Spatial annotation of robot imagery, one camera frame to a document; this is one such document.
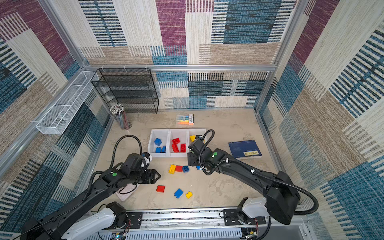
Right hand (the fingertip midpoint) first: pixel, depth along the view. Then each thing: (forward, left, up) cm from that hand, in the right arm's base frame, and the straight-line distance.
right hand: (196, 159), depth 81 cm
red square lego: (0, +10, -11) cm, 15 cm away
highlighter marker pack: (+37, +6, -10) cm, 38 cm away
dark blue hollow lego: (-1, +6, -9) cm, 11 cm away
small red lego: (-11, +20, -11) cm, 25 cm away
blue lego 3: (+13, +24, -10) cm, 29 cm away
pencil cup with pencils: (+33, +49, +7) cm, 59 cm away
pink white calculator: (-17, +31, +6) cm, 36 cm away
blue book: (+12, -32, -11) cm, 36 cm away
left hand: (-7, +21, -2) cm, 22 cm away
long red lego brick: (+12, +13, -9) cm, 20 cm away
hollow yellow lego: (0, +14, -11) cm, 18 cm away
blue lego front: (-14, +10, -11) cm, 20 cm away
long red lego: (+13, +8, -9) cm, 18 cm away
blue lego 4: (+13, +20, -10) cm, 26 cm away
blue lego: (0, -1, -11) cm, 11 cm away
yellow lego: (+20, +2, -8) cm, 22 cm away
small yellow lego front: (-15, +4, -12) cm, 19 cm away
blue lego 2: (+18, +24, -9) cm, 32 cm away
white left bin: (+23, +22, -8) cm, 33 cm away
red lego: (+18, +13, -9) cm, 24 cm away
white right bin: (+24, -2, -7) cm, 25 cm away
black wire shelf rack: (+53, +43, +8) cm, 68 cm away
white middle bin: (+22, +8, -8) cm, 25 cm away
